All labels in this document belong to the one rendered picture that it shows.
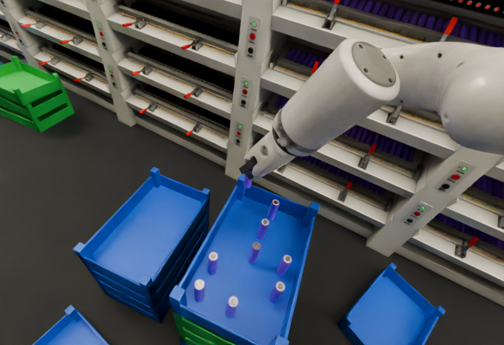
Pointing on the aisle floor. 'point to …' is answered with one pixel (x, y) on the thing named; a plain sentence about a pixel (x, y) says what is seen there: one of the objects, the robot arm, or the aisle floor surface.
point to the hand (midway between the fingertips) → (255, 167)
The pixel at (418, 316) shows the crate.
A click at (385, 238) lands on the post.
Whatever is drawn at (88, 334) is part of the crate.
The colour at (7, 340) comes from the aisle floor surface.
